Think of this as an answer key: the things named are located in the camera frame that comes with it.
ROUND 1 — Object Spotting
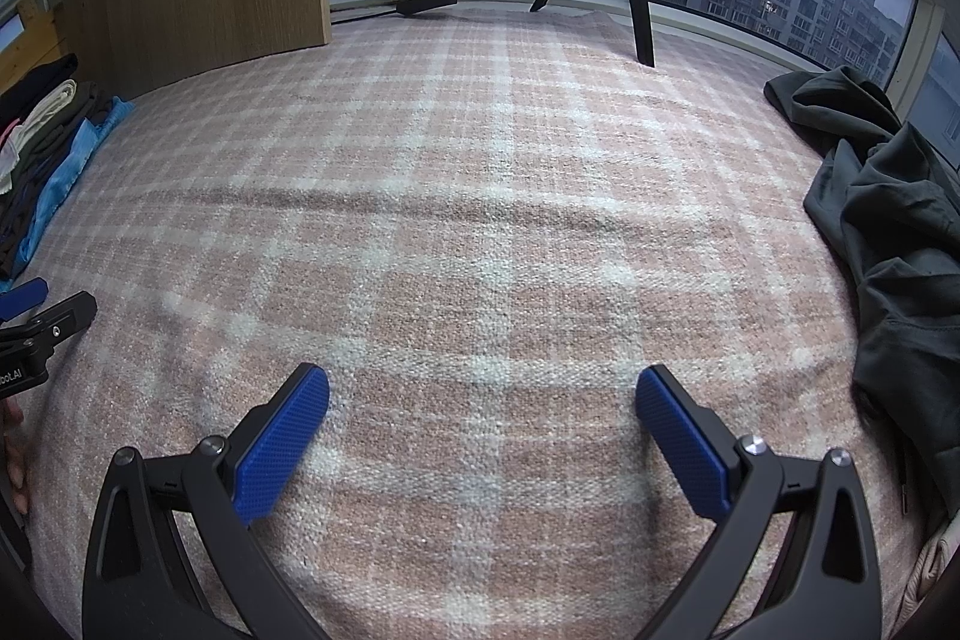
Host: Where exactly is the dark grey garment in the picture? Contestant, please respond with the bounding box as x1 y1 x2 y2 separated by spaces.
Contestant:
763 64 960 536

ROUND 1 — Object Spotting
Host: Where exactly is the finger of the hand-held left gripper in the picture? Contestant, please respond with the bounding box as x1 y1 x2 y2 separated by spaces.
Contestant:
0 280 50 320
0 293 98 357

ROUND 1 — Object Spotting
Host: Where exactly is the yellow wooden bed frame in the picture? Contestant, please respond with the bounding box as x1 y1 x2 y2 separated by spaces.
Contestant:
0 0 68 86

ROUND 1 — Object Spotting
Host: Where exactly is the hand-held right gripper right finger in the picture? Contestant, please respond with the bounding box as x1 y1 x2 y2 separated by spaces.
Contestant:
634 364 886 640

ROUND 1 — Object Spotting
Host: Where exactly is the beige cloth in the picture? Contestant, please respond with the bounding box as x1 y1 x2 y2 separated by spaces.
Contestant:
900 531 957 640

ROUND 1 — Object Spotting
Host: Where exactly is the stack of folded clothes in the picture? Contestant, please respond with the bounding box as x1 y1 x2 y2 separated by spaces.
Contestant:
0 53 136 292

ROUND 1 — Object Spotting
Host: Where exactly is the person's left hand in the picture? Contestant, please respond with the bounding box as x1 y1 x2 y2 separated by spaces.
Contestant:
2 400 32 521

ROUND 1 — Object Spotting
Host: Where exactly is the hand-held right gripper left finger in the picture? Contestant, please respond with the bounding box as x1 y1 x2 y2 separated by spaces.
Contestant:
81 362 335 640

